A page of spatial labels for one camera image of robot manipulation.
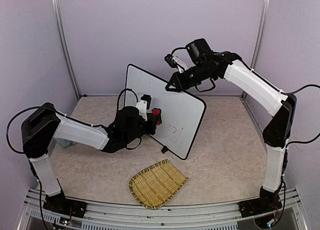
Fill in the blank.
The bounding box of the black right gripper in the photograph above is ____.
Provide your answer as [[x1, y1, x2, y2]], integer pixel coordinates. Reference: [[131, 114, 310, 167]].
[[164, 61, 214, 93]]

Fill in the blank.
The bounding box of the red bone-shaped eraser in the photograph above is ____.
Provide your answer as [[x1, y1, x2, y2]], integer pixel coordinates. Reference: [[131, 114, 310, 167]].
[[152, 108, 162, 125]]

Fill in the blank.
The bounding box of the white whiteboard black frame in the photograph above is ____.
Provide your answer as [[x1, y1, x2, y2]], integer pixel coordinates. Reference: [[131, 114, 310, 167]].
[[124, 64, 207, 160]]

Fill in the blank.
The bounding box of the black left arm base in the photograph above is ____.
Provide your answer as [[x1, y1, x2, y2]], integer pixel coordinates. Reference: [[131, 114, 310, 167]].
[[43, 191, 87, 218]]

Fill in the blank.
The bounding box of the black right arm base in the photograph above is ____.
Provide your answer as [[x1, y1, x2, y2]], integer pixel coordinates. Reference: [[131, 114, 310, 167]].
[[238, 185, 282, 217]]

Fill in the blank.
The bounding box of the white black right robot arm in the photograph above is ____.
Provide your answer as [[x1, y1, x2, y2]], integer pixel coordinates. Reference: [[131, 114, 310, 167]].
[[164, 39, 297, 212]]

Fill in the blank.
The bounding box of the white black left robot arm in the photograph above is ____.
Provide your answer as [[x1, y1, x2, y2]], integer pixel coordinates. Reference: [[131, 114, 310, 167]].
[[7, 95, 162, 212]]

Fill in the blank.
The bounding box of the black whiteboard stand foot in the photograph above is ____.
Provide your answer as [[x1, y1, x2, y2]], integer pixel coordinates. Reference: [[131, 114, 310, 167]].
[[161, 146, 169, 154]]

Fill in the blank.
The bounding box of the woven bamboo tray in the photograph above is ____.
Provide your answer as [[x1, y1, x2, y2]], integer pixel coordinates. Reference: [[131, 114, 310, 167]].
[[128, 159, 188, 210]]

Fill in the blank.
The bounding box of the light blue mug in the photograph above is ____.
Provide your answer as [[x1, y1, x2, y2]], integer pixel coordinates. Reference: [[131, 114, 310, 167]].
[[55, 138, 75, 149]]

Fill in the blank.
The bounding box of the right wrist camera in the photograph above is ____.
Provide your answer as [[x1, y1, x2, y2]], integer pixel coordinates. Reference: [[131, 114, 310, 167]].
[[164, 54, 188, 73]]

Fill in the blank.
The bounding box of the aluminium corner post right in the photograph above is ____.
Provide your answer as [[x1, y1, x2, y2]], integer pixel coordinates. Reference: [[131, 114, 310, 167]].
[[250, 0, 271, 69]]

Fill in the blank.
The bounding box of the aluminium corner post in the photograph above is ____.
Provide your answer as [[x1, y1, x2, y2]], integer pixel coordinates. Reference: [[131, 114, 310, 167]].
[[250, 0, 271, 69], [51, 0, 82, 101]]

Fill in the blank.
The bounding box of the aluminium front rail frame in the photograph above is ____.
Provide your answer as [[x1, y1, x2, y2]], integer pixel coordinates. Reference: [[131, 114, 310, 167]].
[[17, 187, 308, 230]]

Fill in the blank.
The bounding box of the aluminium corner post left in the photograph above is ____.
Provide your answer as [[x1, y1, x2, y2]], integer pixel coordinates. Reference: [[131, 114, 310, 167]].
[[51, 0, 82, 101]]

